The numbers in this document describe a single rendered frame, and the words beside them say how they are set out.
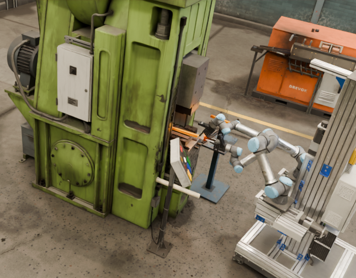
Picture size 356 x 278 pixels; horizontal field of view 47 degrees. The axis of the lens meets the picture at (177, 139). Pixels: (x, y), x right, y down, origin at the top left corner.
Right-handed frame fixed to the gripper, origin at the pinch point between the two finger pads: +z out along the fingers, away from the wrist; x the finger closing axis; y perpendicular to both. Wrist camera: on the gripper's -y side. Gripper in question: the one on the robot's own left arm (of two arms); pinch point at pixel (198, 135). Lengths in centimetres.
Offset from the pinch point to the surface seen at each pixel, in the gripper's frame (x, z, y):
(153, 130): -44, -1, -34
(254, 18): 751, 129, -74
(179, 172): -73, -11, 6
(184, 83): -17, -43, -43
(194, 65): -14, -60, -47
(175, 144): -53, -14, -11
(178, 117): 22.7, 16.3, -27.6
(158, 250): -64, 87, 50
